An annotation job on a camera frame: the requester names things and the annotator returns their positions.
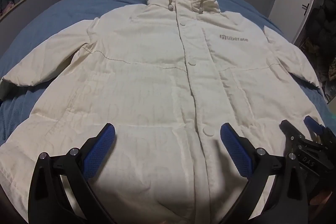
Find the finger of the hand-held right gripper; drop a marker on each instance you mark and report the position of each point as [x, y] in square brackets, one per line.
[315, 125]
[292, 136]

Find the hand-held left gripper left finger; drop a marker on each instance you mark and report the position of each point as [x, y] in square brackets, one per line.
[101, 146]

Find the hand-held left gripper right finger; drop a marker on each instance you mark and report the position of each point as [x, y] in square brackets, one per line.
[236, 150]

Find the cream hooded jacket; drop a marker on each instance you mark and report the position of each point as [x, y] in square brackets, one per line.
[147, 69]

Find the dark clutter pile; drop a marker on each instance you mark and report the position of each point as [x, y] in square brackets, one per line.
[325, 29]

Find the blue fleece blanket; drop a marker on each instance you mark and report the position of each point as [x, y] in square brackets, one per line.
[52, 11]

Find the wooden shelf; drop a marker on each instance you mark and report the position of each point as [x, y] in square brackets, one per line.
[16, 5]

